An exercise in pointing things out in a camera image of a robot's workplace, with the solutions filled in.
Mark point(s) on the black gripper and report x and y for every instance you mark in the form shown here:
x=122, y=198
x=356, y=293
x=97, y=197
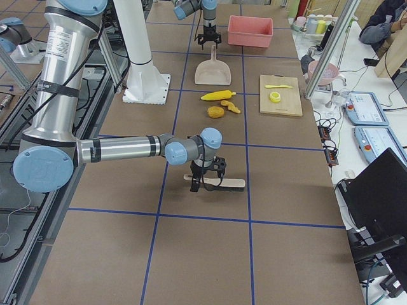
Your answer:
x=197, y=169
x=209, y=32

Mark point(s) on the beige hand brush black bristles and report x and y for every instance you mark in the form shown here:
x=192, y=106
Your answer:
x=231, y=183

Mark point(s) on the beige plastic dustpan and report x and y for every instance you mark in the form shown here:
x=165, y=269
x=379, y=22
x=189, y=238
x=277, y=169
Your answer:
x=213, y=71

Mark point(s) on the yellow toy corn cob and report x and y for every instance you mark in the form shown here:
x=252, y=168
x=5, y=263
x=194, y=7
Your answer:
x=218, y=95

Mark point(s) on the tan toy ginger root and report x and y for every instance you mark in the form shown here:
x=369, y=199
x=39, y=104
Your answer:
x=230, y=106

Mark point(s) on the brown toy potato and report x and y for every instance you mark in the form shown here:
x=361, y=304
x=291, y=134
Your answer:
x=215, y=112

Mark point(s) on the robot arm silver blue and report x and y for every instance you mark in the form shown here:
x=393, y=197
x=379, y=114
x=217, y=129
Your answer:
x=208, y=12
x=49, y=151

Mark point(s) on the pink plastic bin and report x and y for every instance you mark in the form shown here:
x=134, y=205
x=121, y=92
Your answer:
x=250, y=31

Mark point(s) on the yellow plastic knife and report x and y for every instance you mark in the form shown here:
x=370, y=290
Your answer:
x=278, y=86

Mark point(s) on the yellow toy lemon slice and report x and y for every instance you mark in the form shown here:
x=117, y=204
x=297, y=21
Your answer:
x=275, y=97

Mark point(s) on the bamboo cutting board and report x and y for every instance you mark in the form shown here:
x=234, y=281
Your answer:
x=290, y=104

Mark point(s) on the stack of coloured cups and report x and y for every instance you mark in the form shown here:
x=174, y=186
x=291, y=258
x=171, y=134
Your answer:
x=313, y=24

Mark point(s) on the pink bowl with clear items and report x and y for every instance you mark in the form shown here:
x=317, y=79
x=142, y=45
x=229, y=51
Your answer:
x=329, y=74

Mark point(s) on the blue teach pendant far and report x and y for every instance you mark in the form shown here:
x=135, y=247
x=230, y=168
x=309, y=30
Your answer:
x=363, y=108

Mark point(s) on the blue teach pendant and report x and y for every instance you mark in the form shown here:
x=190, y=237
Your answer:
x=374, y=140
x=363, y=108

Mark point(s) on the black laptop monitor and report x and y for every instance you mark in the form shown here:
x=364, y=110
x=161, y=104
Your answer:
x=376, y=200

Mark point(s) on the blue teach pendant near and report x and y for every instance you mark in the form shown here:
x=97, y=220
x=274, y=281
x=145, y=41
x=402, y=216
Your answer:
x=374, y=140

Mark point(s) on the seated person dark clothes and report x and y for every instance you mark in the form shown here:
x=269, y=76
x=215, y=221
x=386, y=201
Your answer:
x=389, y=18

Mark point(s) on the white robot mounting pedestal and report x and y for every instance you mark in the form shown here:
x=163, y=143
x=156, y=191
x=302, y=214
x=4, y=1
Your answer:
x=145, y=84

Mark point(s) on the aluminium frame post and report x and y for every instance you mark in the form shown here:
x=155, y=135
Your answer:
x=338, y=30

